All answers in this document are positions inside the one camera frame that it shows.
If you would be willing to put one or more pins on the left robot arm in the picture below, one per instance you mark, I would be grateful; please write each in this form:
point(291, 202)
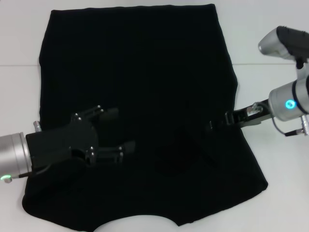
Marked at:
point(12, 154)

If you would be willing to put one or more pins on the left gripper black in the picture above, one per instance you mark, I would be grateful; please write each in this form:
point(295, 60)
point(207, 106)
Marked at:
point(60, 142)

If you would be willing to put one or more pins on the black shirt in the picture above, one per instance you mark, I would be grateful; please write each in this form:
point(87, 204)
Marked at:
point(144, 72)

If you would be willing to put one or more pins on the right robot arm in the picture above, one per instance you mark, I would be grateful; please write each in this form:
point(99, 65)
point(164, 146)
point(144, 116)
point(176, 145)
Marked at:
point(285, 96)

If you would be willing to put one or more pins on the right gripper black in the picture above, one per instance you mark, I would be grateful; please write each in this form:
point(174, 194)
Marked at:
point(241, 119)

